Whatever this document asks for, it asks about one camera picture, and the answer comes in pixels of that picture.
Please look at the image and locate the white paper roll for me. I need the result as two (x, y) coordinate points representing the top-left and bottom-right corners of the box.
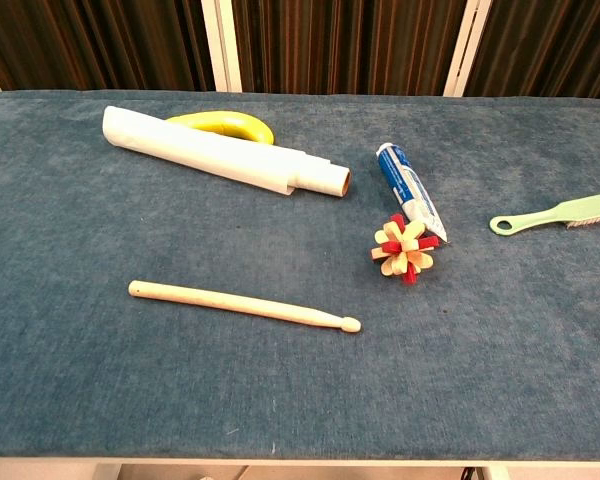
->
(102, 105), (352, 198)

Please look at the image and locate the yellow plastic banana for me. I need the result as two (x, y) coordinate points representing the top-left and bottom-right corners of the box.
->
(165, 110), (276, 146)

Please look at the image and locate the dark striped curtain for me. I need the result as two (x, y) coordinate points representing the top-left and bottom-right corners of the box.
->
(0, 0), (600, 102)

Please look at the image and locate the wooden drumstick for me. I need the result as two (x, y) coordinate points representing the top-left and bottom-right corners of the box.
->
(128, 280), (362, 334)

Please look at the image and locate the blue white toothpaste tube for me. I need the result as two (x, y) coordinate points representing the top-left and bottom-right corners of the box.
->
(376, 142), (449, 242)

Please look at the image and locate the green plastic brush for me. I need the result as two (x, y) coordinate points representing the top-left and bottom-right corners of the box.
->
(489, 193), (600, 236)

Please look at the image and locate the blue table cloth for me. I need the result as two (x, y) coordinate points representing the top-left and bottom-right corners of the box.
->
(0, 89), (600, 462)

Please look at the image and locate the red yellow wooden burr puzzle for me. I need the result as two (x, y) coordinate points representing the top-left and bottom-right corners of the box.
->
(370, 213), (441, 285)

